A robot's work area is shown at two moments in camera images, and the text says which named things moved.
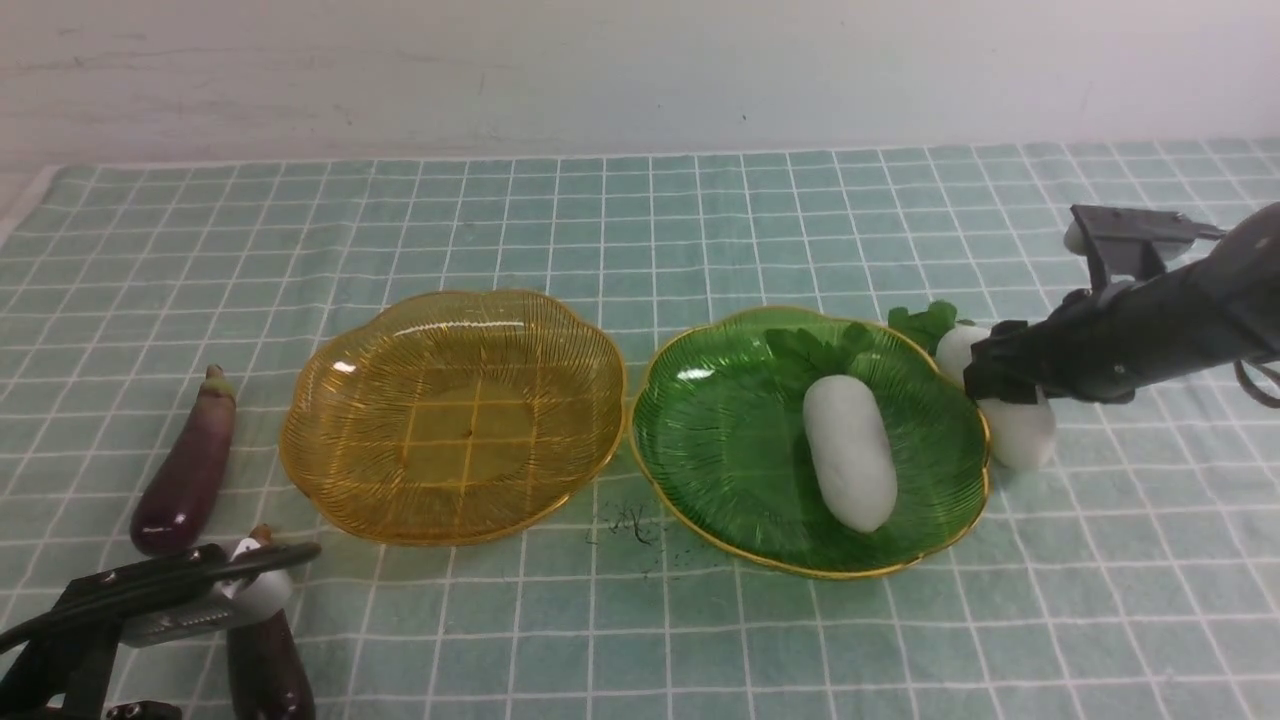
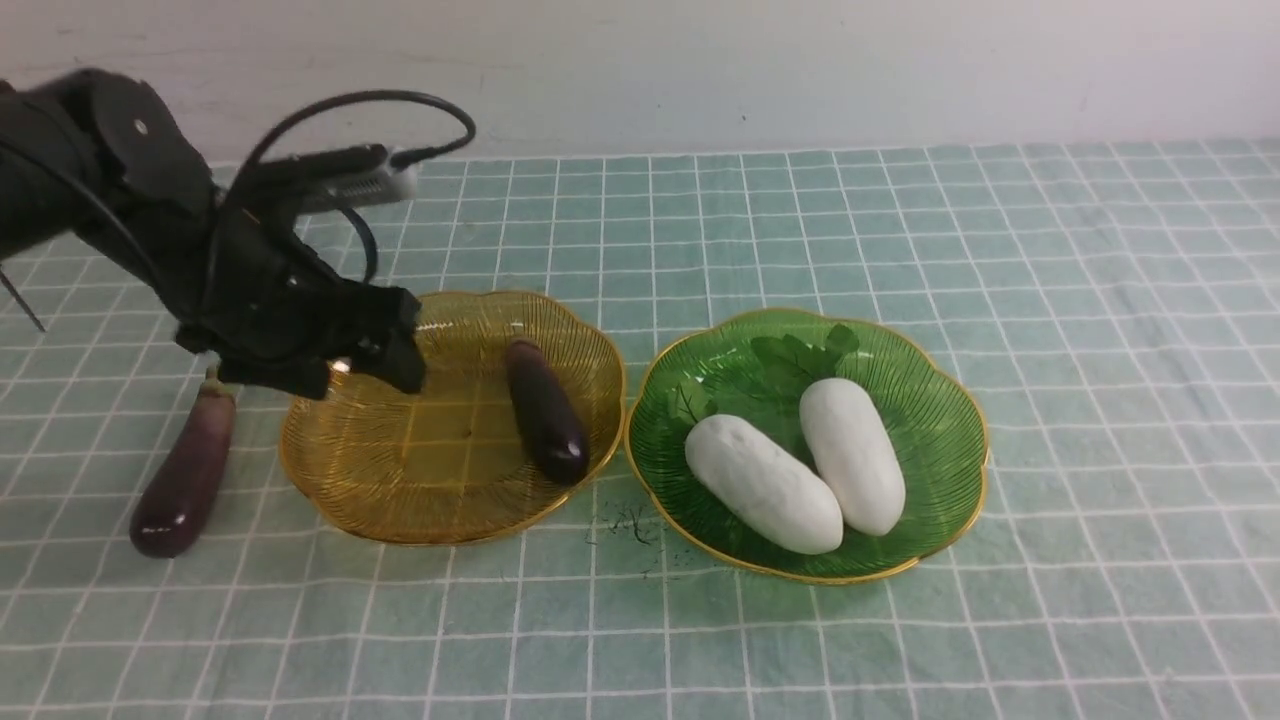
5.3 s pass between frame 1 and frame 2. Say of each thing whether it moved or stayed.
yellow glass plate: stayed
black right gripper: moved
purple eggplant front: moved
